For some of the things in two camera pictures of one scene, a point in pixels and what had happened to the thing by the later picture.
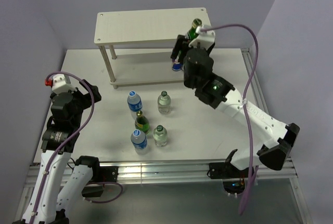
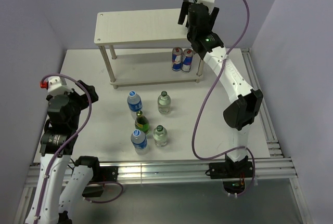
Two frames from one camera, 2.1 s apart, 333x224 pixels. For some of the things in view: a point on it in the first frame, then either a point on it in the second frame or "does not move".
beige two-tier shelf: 137,44 does not move
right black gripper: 181,44 -> 183,12
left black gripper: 86,99 does not move
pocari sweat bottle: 135,103 does not move
